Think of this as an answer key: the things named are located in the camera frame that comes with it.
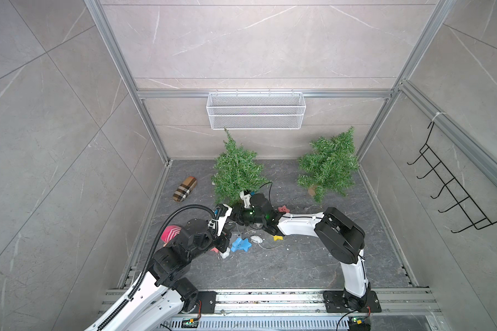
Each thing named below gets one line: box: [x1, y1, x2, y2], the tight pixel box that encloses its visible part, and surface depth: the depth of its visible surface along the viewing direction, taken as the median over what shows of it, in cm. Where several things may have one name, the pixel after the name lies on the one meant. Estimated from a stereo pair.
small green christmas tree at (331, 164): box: [296, 126, 359, 204], surface depth 85 cm
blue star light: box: [230, 237, 252, 253], surface depth 76 cm
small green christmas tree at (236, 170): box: [211, 127, 270, 208], surface depth 80 cm
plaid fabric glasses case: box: [172, 175, 198, 203], surface depth 105 cm
